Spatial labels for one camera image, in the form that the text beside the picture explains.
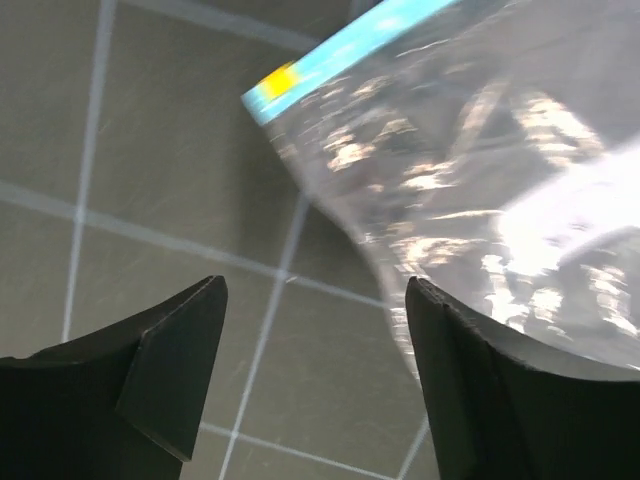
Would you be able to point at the black grid mat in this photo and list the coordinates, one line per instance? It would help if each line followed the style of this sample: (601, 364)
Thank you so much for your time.
(130, 170)

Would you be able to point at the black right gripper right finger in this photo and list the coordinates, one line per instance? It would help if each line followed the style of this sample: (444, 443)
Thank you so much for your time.
(502, 405)

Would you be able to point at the clear blue-zip bag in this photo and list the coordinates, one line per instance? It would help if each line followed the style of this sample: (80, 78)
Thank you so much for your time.
(490, 147)

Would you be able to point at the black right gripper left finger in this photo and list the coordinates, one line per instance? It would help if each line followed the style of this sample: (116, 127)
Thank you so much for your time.
(124, 402)

